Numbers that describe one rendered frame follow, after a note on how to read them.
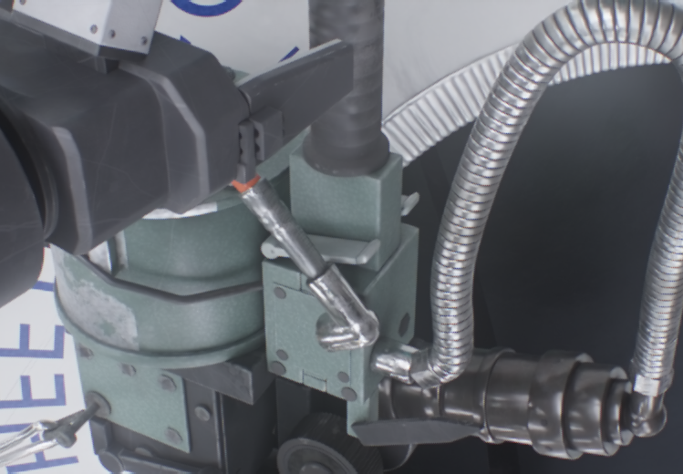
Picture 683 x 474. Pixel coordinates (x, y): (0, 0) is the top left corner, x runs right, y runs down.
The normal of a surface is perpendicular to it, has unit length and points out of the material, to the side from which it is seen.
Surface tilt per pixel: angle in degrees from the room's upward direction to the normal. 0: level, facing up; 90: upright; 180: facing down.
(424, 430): 47
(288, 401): 58
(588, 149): 69
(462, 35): 90
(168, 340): 81
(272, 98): 129
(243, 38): 90
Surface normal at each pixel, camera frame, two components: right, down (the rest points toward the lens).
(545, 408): -0.51, -0.04
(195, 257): 0.23, 0.58
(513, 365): -0.26, -0.81
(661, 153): -0.89, -0.32
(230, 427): 0.88, 0.28
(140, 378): -0.47, 0.52
